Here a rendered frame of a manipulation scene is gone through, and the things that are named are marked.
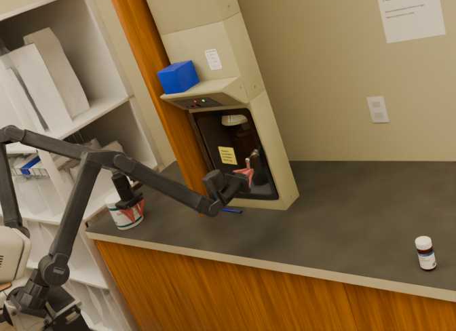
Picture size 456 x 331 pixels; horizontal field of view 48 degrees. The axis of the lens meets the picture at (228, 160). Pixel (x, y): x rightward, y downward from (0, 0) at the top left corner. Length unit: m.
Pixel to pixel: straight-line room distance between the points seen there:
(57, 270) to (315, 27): 1.31
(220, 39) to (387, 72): 0.66
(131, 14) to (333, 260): 1.14
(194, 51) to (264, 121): 0.37
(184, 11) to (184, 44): 0.13
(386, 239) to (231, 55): 0.81
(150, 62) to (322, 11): 0.69
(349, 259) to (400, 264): 0.16
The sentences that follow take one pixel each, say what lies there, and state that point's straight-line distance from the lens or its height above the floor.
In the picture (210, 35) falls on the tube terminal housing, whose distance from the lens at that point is 1.86.
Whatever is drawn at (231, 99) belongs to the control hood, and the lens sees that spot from 1.83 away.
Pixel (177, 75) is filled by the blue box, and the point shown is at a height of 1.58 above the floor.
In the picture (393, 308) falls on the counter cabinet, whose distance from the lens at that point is 1.71.
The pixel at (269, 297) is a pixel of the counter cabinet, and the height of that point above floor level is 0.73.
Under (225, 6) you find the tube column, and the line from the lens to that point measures 1.84.
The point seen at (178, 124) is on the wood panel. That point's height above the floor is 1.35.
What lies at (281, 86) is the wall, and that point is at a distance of 2.32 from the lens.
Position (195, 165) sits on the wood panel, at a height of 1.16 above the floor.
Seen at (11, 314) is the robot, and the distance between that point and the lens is 1.68.
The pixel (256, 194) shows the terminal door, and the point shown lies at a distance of 2.08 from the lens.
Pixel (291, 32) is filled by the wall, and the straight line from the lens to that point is 2.20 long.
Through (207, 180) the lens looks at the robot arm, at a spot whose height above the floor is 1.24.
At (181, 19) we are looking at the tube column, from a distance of 1.93.
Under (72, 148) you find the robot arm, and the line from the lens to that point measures 2.04.
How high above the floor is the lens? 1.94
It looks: 22 degrees down
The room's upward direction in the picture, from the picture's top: 20 degrees counter-clockwise
